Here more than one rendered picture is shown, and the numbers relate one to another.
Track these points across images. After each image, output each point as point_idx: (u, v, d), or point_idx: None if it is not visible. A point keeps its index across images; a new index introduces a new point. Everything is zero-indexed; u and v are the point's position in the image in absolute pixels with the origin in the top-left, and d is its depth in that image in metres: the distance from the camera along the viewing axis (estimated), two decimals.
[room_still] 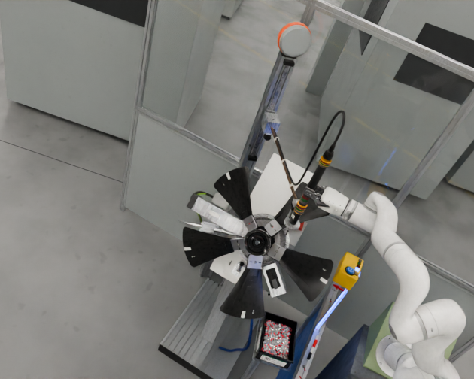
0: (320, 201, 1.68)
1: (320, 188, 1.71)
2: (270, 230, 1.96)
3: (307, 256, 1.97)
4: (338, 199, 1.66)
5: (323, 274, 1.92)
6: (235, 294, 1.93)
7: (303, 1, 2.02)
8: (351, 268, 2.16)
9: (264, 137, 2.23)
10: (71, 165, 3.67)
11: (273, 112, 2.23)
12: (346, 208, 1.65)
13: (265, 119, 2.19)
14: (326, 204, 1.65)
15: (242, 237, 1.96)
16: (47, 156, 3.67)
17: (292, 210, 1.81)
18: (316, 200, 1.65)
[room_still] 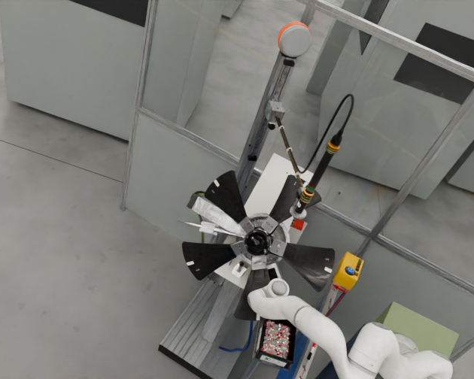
0: None
1: None
2: (274, 247, 1.95)
3: None
4: None
5: None
6: (202, 247, 1.96)
7: (303, 1, 2.02)
8: (351, 268, 2.16)
9: (268, 126, 2.18)
10: (71, 165, 3.67)
11: (277, 101, 2.18)
12: None
13: (269, 108, 2.15)
14: None
15: (254, 225, 1.95)
16: (47, 156, 3.67)
17: (298, 199, 1.77)
18: None
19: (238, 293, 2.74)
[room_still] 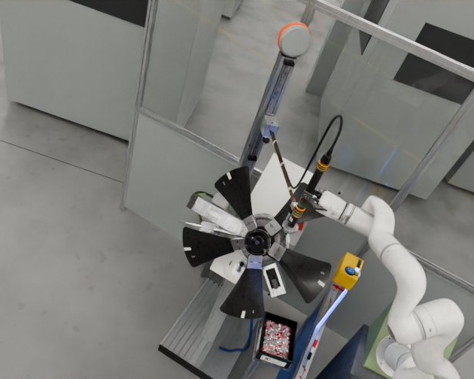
0: (318, 204, 1.69)
1: (318, 192, 1.72)
2: (273, 250, 1.95)
3: (260, 291, 1.99)
4: (336, 203, 1.68)
5: (249, 312, 1.96)
6: (202, 236, 1.97)
7: (303, 1, 2.02)
8: (351, 268, 2.16)
9: (263, 140, 2.24)
10: (71, 165, 3.67)
11: (271, 115, 2.24)
12: (344, 212, 1.66)
13: (264, 122, 2.20)
14: (323, 208, 1.66)
15: (257, 225, 1.95)
16: (47, 156, 3.67)
17: (290, 213, 1.82)
18: (314, 204, 1.66)
19: None
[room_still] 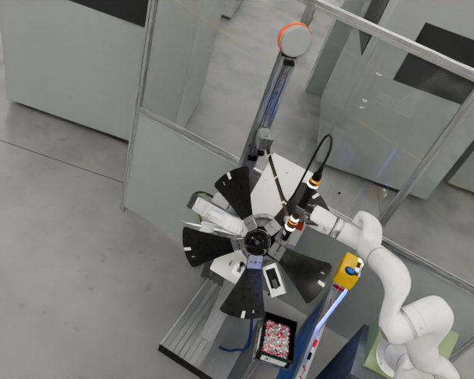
0: (310, 219, 1.75)
1: (310, 207, 1.78)
2: (273, 250, 1.95)
3: (260, 291, 1.99)
4: (327, 218, 1.73)
5: (249, 312, 1.96)
6: (202, 236, 1.97)
7: (303, 1, 2.02)
8: (351, 268, 2.16)
9: (258, 153, 2.29)
10: (71, 165, 3.67)
11: (266, 128, 2.30)
12: (334, 227, 1.72)
13: (259, 136, 2.26)
14: (314, 223, 1.72)
15: (257, 225, 1.95)
16: (47, 156, 3.67)
17: (283, 227, 1.88)
18: (305, 219, 1.72)
19: None
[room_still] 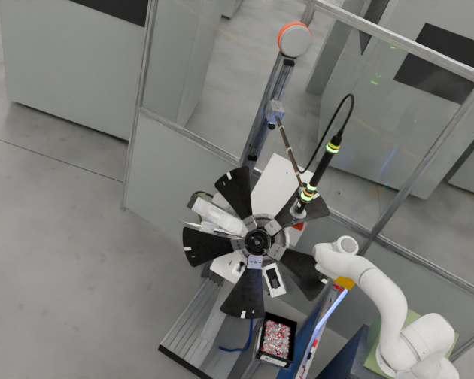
0: None
1: (322, 274, 1.84)
2: (272, 250, 1.96)
3: (260, 291, 1.99)
4: None
5: (249, 312, 1.96)
6: (202, 236, 1.97)
7: (303, 1, 2.02)
8: None
9: (268, 125, 2.18)
10: (71, 165, 3.67)
11: (278, 101, 2.18)
12: None
13: (269, 108, 2.15)
14: None
15: (257, 225, 1.95)
16: (47, 156, 3.67)
17: (298, 199, 1.77)
18: None
19: None
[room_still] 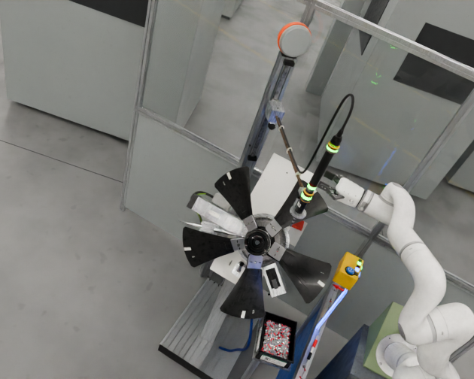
0: (335, 193, 1.62)
1: (337, 177, 1.67)
2: (254, 258, 1.97)
3: (214, 257, 2.04)
4: (353, 189, 1.61)
5: (191, 253, 2.02)
6: (245, 187, 1.95)
7: (303, 1, 2.02)
8: (351, 268, 2.16)
9: (268, 125, 2.18)
10: (71, 165, 3.67)
11: (278, 101, 2.18)
12: (362, 199, 1.60)
13: (269, 108, 2.15)
14: (342, 196, 1.59)
15: (273, 237, 1.94)
16: (47, 156, 3.67)
17: (298, 199, 1.77)
18: (332, 195, 1.59)
19: None
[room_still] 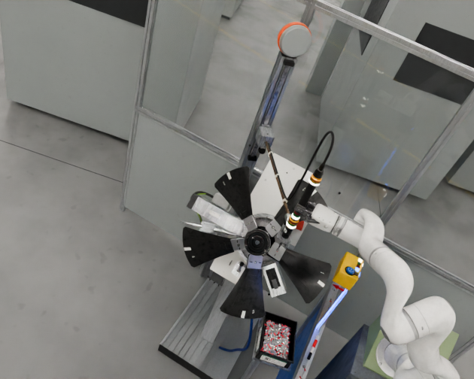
0: (311, 217, 1.74)
1: (311, 204, 1.77)
2: (254, 258, 1.97)
3: (214, 257, 2.04)
4: (329, 216, 1.72)
5: (191, 253, 2.02)
6: (245, 187, 1.95)
7: (303, 1, 2.02)
8: (351, 268, 2.16)
9: (259, 150, 2.29)
10: (71, 165, 3.67)
11: (267, 126, 2.29)
12: (335, 225, 1.71)
13: (259, 134, 2.25)
14: (316, 221, 1.71)
15: (273, 237, 1.94)
16: (47, 156, 3.67)
17: (284, 225, 1.87)
18: (307, 216, 1.71)
19: None
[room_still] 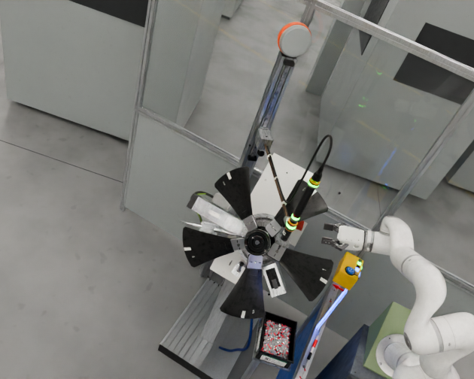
0: (340, 243, 1.70)
1: (335, 226, 1.76)
2: (254, 258, 1.97)
3: (214, 257, 2.04)
4: (355, 234, 1.69)
5: (191, 253, 2.02)
6: (245, 187, 1.95)
7: (303, 1, 2.02)
8: (351, 268, 2.16)
9: (258, 153, 2.30)
10: (71, 165, 3.67)
11: (266, 128, 2.30)
12: (365, 241, 1.67)
13: (259, 137, 2.26)
14: (347, 244, 1.67)
15: (273, 237, 1.94)
16: (47, 156, 3.67)
17: (283, 228, 1.88)
18: (338, 247, 1.66)
19: None
